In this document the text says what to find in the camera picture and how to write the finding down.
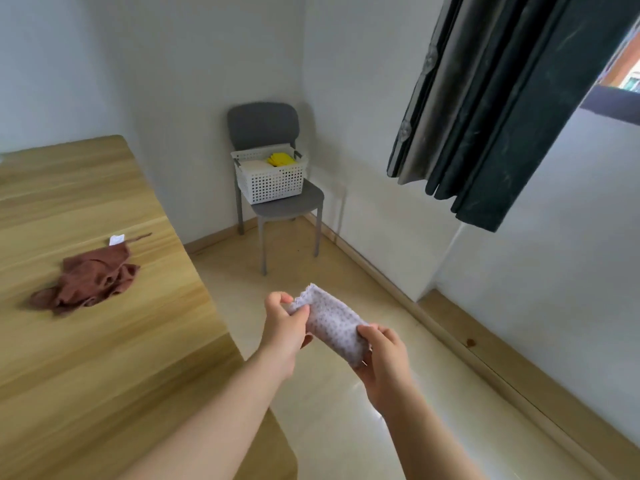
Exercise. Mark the person's left forearm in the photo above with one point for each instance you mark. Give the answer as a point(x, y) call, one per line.
point(200, 434)

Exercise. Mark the person's right forearm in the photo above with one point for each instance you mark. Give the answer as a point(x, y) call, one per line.
point(430, 444)

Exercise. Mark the dark grey curtain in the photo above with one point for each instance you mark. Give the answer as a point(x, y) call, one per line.
point(500, 104)

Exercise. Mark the person's right hand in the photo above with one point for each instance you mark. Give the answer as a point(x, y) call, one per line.
point(387, 369)

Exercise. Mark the yellow cloth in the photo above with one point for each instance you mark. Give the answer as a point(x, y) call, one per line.
point(281, 159)

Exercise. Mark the wooden table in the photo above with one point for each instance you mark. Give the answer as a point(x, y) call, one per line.
point(100, 344)

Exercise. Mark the white plastic basket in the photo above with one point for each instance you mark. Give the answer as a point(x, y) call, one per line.
point(272, 182)

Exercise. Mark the lilac dotted white cloth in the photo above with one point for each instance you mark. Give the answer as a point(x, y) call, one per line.
point(332, 324)

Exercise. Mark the person's left hand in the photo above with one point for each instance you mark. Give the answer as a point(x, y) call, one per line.
point(282, 334)

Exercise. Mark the grey chair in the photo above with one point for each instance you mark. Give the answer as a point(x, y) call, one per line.
point(262, 124)

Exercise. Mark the small white towel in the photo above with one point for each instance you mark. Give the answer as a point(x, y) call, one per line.
point(252, 164)

